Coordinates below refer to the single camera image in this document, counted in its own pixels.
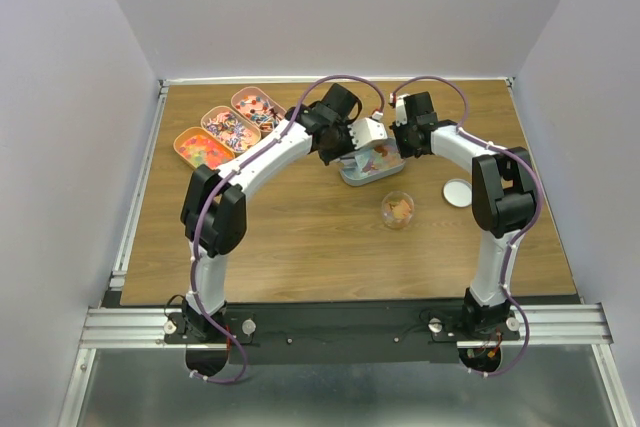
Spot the orange candy tray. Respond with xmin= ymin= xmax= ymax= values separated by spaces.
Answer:
xmin=173 ymin=127 xmax=235 ymax=170

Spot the clear plastic cup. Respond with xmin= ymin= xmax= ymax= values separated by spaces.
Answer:
xmin=381 ymin=191 xmax=415 ymax=229

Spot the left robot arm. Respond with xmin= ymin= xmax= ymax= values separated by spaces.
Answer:
xmin=180 ymin=83 xmax=362 ymax=343

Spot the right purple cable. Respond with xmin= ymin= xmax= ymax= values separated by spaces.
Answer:
xmin=389 ymin=75 xmax=545 ymax=379

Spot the purple cable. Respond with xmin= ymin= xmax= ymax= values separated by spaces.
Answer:
xmin=389 ymin=75 xmax=545 ymax=379
xmin=189 ymin=74 xmax=387 ymax=386

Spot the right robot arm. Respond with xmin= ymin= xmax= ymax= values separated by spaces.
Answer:
xmin=391 ymin=92 xmax=541 ymax=339

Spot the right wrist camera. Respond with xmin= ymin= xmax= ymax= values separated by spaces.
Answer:
xmin=390 ymin=94 xmax=408 ymax=127

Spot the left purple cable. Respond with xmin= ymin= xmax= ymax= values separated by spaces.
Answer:
xmin=189 ymin=74 xmax=387 ymax=386

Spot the grey candy tray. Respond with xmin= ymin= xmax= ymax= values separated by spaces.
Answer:
xmin=339 ymin=138 xmax=405 ymax=187

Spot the pink candy tray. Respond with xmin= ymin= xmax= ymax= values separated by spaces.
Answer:
xmin=231 ymin=86 xmax=286 ymax=137

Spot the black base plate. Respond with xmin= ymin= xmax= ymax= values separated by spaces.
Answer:
xmin=214 ymin=298 xmax=481 ymax=367

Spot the beige candy tray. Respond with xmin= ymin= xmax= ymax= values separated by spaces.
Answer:
xmin=201 ymin=106 xmax=262 ymax=155

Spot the white round lid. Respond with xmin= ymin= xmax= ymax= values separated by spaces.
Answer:
xmin=442 ymin=179 xmax=472 ymax=208

